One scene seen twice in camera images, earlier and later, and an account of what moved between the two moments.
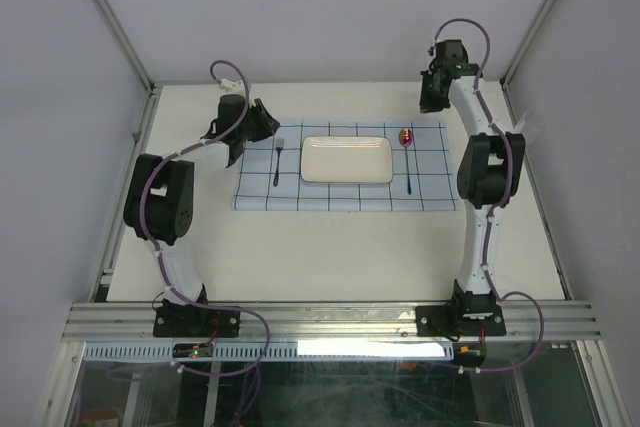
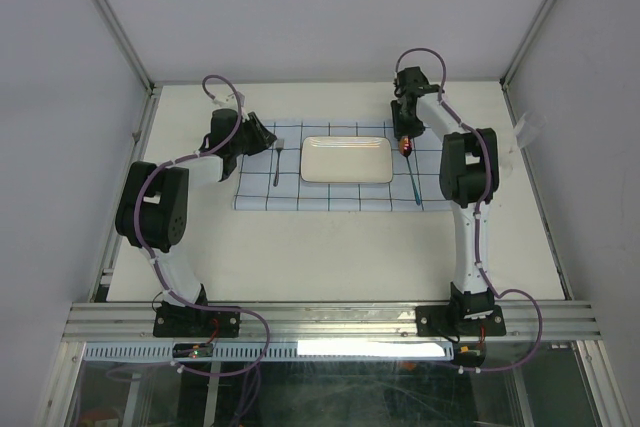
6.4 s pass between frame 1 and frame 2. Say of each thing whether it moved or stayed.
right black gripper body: moved
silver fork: stayed
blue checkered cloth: stayed
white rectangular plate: stayed
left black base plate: stayed
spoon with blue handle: moved
